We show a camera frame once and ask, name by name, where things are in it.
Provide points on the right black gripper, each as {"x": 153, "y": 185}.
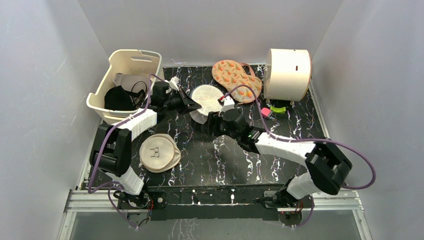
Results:
{"x": 212, "y": 121}

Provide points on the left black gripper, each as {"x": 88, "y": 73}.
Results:
{"x": 187, "y": 103}

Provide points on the white blue-trimmed mesh laundry bag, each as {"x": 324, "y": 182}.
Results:
{"x": 208, "y": 97}

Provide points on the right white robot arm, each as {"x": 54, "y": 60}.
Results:
{"x": 327, "y": 167}

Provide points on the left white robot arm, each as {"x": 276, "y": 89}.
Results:
{"x": 111, "y": 153}

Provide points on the floral orange mesh laundry bag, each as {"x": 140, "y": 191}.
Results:
{"x": 230, "y": 74}

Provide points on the cream round mesh laundry bag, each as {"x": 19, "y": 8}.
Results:
{"x": 159, "y": 153}

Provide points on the cream perforated laundry basket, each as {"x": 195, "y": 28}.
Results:
{"x": 125, "y": 61}

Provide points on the black bra in basket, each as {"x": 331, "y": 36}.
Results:
{"x": 117, "y": 99}

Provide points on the pink block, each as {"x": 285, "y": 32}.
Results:
{"x": 266, "y": 112}

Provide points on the green clip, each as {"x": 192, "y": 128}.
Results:
{"x": 278, "y": 110}

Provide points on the grey garment in basket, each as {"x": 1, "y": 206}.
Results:
{"x": 134, "y": 85}

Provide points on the cream cylindrical drum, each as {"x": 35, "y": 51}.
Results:
{"x": 287, "y": 74}

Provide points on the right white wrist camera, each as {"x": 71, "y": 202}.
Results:
{"x": 227, "y": 103}

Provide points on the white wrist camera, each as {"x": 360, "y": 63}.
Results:
{"x": 174, "y": 83}
{"x": 227, "y": 103}

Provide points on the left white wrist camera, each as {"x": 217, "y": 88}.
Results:
{"x": 174, "y": 83}

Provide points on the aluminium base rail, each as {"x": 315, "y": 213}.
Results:
{"x": 102, "y": 200}

